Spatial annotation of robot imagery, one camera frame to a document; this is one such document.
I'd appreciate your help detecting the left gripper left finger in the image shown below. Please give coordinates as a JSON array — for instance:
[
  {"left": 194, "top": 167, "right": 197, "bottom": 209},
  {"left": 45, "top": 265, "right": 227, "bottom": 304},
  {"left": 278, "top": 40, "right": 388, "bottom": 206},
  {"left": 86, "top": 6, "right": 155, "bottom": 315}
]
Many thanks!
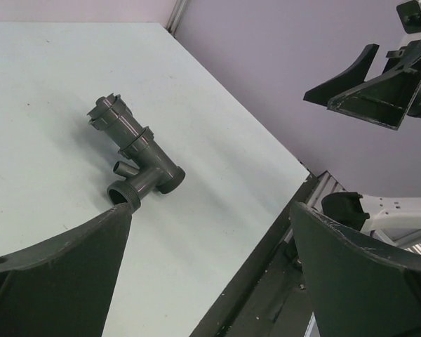
[{"left": 0, "top": 204, "right": 132, "bottom": 336}]

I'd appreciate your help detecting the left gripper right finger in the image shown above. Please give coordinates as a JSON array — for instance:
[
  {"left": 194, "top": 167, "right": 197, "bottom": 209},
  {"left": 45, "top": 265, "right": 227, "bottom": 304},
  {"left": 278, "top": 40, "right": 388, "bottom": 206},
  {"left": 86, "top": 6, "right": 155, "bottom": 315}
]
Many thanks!
[{"left": 290, "top": 202, "right": 421, "bottom": 336}]

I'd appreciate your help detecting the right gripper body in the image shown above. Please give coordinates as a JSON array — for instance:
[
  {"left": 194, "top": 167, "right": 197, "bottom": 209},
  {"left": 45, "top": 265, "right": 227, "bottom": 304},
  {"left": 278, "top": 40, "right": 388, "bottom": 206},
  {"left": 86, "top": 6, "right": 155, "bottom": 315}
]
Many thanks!
[{"left": 385, "top": 39, "right": 421, "bottom": 74}]

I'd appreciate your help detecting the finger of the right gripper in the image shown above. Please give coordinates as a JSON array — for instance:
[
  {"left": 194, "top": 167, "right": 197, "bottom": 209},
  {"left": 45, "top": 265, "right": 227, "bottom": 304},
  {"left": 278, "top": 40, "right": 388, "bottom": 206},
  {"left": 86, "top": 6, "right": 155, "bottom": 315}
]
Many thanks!
[
  {"left": 303, "top": 44, "right": 379, "bottom": 105},
  {"left": 328, "top": 72, "right": 421, "bottom": 130}
]

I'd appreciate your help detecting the grey pipe tee fitting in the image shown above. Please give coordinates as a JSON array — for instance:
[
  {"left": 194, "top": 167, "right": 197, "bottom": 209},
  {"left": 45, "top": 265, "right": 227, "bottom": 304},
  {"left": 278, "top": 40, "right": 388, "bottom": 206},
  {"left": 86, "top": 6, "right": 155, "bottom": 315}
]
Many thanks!
[{"left": 107, "top": 137, "right": 186, "bottom": 212}]

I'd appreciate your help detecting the large grey pipe adapter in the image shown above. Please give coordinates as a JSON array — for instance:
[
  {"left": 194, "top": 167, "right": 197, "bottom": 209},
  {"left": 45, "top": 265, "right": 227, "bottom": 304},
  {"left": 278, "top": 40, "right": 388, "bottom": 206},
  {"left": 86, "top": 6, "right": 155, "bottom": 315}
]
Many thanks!
[{"left": 87, "top": 93, "right": 154, "bottom": 159}]

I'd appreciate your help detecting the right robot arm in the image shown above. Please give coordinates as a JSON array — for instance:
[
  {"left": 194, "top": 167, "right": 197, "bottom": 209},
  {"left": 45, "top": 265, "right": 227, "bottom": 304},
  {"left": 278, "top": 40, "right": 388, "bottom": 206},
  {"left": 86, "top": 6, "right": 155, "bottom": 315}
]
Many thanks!
[{"left": 303, "top": 38, "right": 421, "bottom": 239}]

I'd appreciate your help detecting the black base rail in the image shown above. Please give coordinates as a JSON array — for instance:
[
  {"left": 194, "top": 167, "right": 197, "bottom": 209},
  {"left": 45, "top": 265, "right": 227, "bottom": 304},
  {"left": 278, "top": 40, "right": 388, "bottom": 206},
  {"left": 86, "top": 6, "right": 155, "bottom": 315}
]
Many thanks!
[{"left": 185, "top": 170, "right": 341, "bottom": 337}]

